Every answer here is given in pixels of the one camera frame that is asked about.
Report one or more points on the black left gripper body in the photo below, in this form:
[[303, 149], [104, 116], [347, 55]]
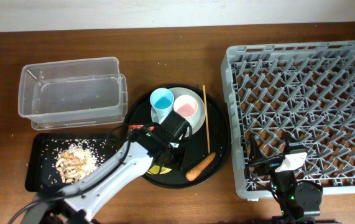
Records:
[[178, 156]]

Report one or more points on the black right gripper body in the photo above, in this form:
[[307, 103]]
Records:
[[281, 180]]

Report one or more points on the yellow bowl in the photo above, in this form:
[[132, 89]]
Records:
[[157, 170]]

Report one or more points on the red strawberry cake wrapper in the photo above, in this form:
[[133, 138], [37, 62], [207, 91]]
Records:
[[139, 126]]

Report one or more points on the light blue plastic cup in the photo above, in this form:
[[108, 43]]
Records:
[[161, 101]]

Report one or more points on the orange carrot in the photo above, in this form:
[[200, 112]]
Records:
[[192, 174]]

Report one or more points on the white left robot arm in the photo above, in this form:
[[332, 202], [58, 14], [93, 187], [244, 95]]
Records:
[[80, 202]]

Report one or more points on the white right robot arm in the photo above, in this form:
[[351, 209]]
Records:
[[299, 200]]

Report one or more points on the grey dishwasher rack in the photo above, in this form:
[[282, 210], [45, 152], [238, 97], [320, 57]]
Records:
[[302, 90]]

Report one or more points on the clear plastic waste bin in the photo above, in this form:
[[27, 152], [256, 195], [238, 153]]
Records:
[[73, 93]]

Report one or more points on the grey round plate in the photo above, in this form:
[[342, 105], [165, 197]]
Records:
[[197, 120]]

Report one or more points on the pink plastic cup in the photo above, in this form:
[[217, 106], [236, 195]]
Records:
[[186, 106]]

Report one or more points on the black round tray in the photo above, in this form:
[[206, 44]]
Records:
[[196, 147]]

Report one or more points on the wooden chopstick on tray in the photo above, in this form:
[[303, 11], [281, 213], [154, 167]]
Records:
[[206, 119]]

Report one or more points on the food scraps and rice pile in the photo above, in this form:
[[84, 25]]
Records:
[[75, 163]]

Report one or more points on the black rectangular tray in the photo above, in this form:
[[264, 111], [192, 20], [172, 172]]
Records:
[[41, 171]]

